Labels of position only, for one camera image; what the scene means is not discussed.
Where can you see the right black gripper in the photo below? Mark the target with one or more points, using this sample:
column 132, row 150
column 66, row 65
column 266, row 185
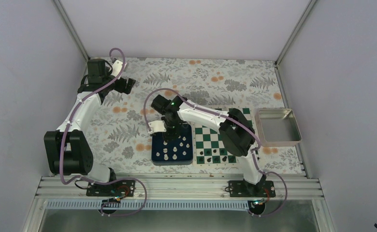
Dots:
column 173, row 135

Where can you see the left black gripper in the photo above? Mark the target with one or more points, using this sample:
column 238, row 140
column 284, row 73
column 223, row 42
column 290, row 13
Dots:
column 127, row 89

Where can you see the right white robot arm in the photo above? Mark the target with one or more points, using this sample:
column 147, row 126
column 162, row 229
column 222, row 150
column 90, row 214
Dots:
column 192, row 112

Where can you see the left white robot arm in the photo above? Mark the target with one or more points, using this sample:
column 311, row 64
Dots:
column 67, row 149

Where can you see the black chess piece row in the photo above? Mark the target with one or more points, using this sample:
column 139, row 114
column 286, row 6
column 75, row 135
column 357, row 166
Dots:
column 214, row 156

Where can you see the dark blue tray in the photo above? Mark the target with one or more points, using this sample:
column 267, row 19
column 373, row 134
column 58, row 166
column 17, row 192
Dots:
column 179, row 151

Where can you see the floral table mat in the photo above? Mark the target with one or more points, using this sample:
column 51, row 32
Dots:
column 117, row 134

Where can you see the silver metal tin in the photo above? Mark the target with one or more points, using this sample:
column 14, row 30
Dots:
column 277, row 127

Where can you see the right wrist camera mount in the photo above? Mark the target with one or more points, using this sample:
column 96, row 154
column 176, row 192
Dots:
column 156, row 126

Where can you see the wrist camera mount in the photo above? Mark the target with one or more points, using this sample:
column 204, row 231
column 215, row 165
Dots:
column 156, row 126
column 116, row 67

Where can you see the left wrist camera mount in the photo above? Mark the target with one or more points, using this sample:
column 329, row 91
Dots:
column 116, row 67

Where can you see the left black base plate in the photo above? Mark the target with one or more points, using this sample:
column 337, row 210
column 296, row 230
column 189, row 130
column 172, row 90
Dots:
column 124, row 188

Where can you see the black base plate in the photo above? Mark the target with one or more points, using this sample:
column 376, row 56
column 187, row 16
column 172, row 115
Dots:
column 124, row 188
column 241, row 188

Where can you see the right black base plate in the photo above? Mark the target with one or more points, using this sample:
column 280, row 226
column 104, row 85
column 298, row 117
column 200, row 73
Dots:
column 241, row 188

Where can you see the aluminium rail frame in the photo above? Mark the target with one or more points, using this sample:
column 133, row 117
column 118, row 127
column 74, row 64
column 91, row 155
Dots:
column 190, row 187

